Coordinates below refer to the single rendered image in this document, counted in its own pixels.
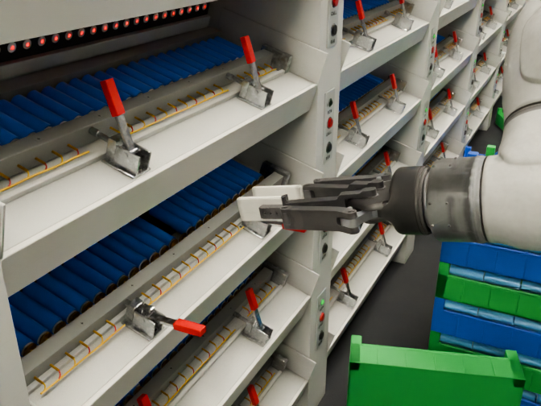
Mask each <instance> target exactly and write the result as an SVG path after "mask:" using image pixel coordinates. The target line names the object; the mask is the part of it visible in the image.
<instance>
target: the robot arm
mask: <svg viewBox="0 0 541 406"><path fill-rule="evenodd" d="M502 108H503V114H504V129H503V135H502V141H501V144H500V147H499V148H498V154H497V155H488V156H483V155H477V156H473V157H459V158H457V157H454V158H443V159H441V158H438V159H437V160H436V161H435V162H434V163H433V164H432V166H431V167H429V166H410V167H400V168H398V169H396V170H395V172H394V174H393V176H392V175H391V172H384V173H379V174H374V175H367V176H343V177H331V178H317V179H314V181H313V183H314V184H310V183H308V184H304V185H303V187H302V186H301V185H276V186H254V187H253V188H252V192H253V197H239V198H238V199H237V205H238V208H239V213H240V216H241V220H242V221H283V226H284V229H289V230H323V231H340V232H343V233H346V234H358V233H359V232H360V229H359V225H361V224H362V223H366V224H375V223H379V222H385V221H388V222H390V223H391V224H392V225H393V226H394V228H395V230H396V231H397V232H398V233H400V234H410V235H429V234H431V233H432V234H433V236H434V238H435V239H436V240H438V241H440V242H477V243H486V242H491V243H501V244H504V245H508V246H511V247H515V248H518V249H522V250H529V251H541V0H529V1H528V2H527V4H526V5H525V6H524V7H523V9H522V10H521V11H520V13H519V15H518V17H517V19H516V21H515V23H514V25H513V28H512V31H511V33H510V37H509V40H508V44H507V49H506V58H505V64H504V71H503V81H502Z"/></svg>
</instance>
